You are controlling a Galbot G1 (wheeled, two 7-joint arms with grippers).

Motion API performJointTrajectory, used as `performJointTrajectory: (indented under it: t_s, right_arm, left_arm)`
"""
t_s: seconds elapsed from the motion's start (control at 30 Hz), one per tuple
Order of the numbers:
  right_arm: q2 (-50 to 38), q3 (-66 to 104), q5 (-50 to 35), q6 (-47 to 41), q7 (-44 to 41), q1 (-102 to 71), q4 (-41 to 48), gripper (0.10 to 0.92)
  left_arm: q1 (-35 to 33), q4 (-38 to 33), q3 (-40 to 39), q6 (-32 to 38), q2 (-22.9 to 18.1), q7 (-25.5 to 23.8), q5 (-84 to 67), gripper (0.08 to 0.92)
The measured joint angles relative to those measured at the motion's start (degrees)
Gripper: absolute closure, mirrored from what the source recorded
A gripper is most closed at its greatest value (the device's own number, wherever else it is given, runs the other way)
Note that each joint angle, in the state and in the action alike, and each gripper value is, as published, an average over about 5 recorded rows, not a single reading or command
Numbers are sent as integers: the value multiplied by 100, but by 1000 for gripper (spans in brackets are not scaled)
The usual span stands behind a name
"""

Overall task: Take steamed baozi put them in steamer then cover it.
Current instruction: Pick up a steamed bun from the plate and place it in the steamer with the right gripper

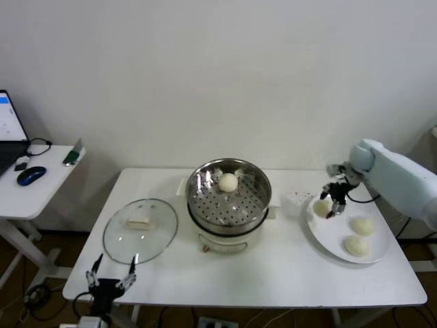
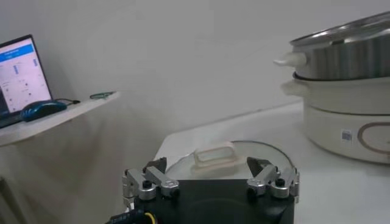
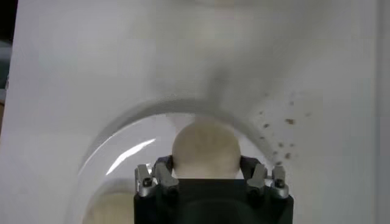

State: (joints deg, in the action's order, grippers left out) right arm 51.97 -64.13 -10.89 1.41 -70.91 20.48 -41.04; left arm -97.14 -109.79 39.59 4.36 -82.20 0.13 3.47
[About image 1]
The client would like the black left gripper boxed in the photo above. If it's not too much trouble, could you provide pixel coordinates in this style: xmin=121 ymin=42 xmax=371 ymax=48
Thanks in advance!
xmin=85 ymin=253 xmax=138 ymax=315

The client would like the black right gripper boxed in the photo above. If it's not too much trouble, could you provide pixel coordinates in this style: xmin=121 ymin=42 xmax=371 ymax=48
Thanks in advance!
xmin=320 ymin=182 xmax=358 ymax=220

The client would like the white steamed baozi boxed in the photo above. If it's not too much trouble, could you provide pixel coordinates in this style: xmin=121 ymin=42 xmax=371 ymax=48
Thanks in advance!
xmin=348 ymin=217 xmax=376 ymax=236
xmin=218 ymin=172 xmax=239 ymax=193
xmin=312 ymin=199 xmax=334 ymax=219
xmin=342 ymin=234 xmax=371 ymax=257

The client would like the glass lid with beige handle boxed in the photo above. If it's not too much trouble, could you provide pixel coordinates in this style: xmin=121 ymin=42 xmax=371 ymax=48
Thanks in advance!
xmin=102 ymin=197 xmax=180 ymax=266

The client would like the perforated steel steamer basket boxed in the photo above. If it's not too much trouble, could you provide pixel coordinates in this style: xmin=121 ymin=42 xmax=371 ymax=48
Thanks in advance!
xmin=186 ymin=157 xmax=273 ymax=230

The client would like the white round plate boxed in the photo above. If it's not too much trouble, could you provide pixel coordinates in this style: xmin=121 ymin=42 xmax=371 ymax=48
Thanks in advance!
xmin=306 ymin=192 xmax=393 ymax=264

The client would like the white side table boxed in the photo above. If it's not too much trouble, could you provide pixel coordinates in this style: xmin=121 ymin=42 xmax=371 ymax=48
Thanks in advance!
xmin=0 ymin=143 xmax=87 ymax=291

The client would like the white electric cooker pot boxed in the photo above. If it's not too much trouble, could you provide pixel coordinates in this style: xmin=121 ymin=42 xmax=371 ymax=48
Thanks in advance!
xmin=175 ymin=177 xmax=283 ymax=256

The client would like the white floor power strip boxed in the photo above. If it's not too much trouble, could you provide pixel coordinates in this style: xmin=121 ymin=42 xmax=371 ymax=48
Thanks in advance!
xmin=197 ymin=316 xmax=240 ymax=328

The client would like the blue computer mouse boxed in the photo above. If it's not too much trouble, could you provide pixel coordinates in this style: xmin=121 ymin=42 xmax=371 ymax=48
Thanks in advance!
xmin=16 ymin=165 xmax=47 ymax=187

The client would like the black laptop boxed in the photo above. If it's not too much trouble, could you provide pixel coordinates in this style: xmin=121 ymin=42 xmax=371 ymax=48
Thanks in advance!
xmin=0 ymin=89 xmax=31 ymax=178

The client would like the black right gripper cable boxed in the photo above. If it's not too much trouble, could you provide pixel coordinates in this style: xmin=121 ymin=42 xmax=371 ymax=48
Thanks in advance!
xmin=347 ymin=192 xmax=380 ymax=204

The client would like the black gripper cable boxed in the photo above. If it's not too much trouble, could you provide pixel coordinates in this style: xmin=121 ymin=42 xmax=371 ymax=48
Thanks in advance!
xmin=347 ymin=192 xmax=380 ymax=204
xmin=72 ymin=291 xmax=94 ymax=319

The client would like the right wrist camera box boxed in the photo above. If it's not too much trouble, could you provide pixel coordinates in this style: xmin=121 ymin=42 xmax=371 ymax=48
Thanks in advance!
xmin=326 ymin=163 xmax=346 ymax=178

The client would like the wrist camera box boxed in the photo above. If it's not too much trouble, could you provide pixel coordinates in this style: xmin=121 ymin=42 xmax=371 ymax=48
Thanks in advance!
xmin=326 ymin=163 xmax=346 ymax=178
xmin=77 ymin=316 xmax=104 ymax=328

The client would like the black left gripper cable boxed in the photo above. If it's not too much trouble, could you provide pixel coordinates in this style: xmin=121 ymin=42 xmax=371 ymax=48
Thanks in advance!
xmin=72 ymin=291 xmax=94 ymax=319

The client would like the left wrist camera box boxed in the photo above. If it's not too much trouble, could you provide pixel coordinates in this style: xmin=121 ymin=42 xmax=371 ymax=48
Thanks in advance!
xmin=77 ymin=316 xmax=104 ymax=328

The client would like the black wall cable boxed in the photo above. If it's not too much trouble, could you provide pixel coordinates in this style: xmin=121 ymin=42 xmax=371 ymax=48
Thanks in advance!
xmin=395 ymin=215 xmax=414 ymax=240

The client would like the floor adapter with black cable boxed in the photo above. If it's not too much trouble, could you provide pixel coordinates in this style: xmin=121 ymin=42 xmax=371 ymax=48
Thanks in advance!
xmin=0 ymin=283 xmax=66 ymax=322

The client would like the green handled tool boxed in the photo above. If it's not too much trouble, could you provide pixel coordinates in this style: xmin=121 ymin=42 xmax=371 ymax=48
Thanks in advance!
xmin=61 ymin=138 xmax=85 ymax=167

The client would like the black laptop cable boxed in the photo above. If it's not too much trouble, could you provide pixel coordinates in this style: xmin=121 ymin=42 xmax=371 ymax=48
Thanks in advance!
xmin=26 ymin=137 xmax=53 ymax=158

